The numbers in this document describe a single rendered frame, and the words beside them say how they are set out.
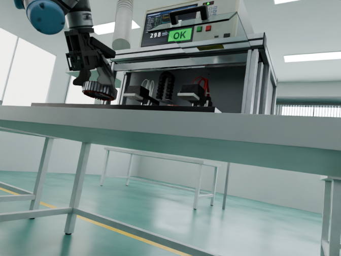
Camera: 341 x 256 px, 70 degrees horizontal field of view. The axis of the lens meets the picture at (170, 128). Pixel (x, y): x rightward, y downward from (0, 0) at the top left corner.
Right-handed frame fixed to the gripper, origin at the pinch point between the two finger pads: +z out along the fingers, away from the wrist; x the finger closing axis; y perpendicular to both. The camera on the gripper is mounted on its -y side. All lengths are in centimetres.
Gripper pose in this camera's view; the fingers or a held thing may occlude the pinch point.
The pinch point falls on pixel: (100, 93)
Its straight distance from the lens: 85.2
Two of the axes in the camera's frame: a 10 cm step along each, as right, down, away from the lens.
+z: 1.1, 9.4, 3.3
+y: -4.8, 3.4, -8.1
